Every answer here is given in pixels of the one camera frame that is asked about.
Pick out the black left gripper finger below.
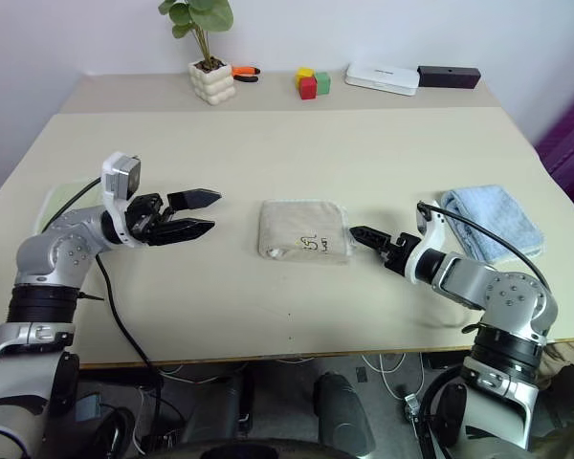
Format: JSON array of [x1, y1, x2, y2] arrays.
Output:
[[150, 218, 216, 246], [167, 188, 223, 211]]

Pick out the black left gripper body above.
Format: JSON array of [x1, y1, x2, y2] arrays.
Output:
[[123, 193, 172, 245]]

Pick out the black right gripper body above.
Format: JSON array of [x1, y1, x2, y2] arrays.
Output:
[[381, 232, 422, 278]]

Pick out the beige towel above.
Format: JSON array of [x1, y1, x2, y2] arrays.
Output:
[[256, 197, 353, 266]]

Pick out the pale green towel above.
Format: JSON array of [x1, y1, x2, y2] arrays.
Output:
[[36, 184, 102, 231]]

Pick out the light blue towel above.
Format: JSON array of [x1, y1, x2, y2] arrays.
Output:
[[439, 185, 546, 265]]

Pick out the white bubble plant pot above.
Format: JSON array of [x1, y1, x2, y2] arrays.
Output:
[[188, 58, 236, 106]]

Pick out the flat white box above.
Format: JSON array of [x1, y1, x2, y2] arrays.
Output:
[[343, 61, 422, 98]]

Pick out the long black box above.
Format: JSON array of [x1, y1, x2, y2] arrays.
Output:
[[416, 65, 483, 91]]

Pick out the dark rounded grey shape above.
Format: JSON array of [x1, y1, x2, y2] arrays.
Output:
[[312, 371, 377, 458]]

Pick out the green leafy plant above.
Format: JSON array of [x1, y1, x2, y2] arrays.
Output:
[[158, 0, 234, 66]]

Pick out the small blue grey device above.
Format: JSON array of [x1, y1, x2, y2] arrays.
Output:
[[75, 391, 104, 423]]

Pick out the purple ribbed object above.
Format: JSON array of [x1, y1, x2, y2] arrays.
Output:
[[534, 89, 574, 203]]

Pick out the tan fabric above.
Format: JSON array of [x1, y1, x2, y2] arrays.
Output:
[[535, 339, 574, 459]]

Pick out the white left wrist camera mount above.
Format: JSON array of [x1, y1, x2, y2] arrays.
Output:
[[100, 150, 144, 248]]

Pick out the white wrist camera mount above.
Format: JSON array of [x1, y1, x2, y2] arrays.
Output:
[[100, 150, 144, 248], [404, 200, 449, 284]]

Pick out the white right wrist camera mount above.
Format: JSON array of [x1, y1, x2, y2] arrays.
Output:
[[404, 200, 449, 284]]

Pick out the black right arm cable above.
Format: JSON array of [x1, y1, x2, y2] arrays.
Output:
[[417, 201, 555, 294]]

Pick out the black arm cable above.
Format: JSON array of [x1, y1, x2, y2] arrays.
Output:
[[46, 177, 164, 431], [417, 201, 555, 294]]

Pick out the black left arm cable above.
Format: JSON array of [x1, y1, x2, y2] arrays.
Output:
[[46, 177, 164, 431]]

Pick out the white floor cable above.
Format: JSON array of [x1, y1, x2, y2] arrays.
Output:
[[361, 352, 430, 404]]

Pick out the orange handled pliers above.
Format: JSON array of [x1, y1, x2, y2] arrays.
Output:
[[230, 64, 262, 84]]

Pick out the small metal bracket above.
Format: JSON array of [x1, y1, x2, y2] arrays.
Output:
[[403, 392, 425, 426]]

